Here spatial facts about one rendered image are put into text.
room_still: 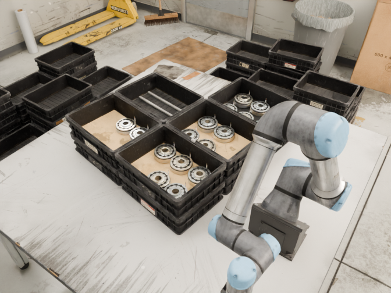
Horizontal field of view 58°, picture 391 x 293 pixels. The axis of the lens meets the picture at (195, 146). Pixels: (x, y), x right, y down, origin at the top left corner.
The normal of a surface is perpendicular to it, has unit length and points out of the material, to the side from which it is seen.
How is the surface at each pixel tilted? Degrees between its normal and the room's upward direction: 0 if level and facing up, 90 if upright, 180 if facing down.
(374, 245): 0
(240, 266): 0
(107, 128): 0
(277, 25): 90
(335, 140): 77
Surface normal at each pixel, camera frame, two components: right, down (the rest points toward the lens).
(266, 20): -0.57, 0.55
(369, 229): 0.00, -0.75
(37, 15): 0.82, 0.38
